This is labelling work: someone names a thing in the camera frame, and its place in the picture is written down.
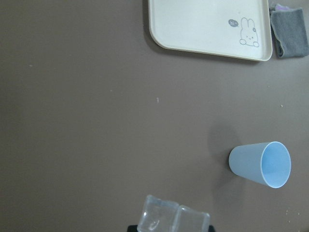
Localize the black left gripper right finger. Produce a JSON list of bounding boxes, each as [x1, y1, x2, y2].
[[208, 225, 214, 232]]

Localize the light blue plastic cup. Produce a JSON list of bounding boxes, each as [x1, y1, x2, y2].
[[228, 141, 292, 189]]

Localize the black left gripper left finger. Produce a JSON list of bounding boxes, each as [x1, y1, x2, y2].
[[127, 225, 138, 232]]

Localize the cream rabbit tray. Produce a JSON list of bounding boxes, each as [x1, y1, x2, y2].
[[148, 0, 273, 61]]

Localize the grey folded cloth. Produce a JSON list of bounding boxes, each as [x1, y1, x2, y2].
[[270, 3, 309, 58]]

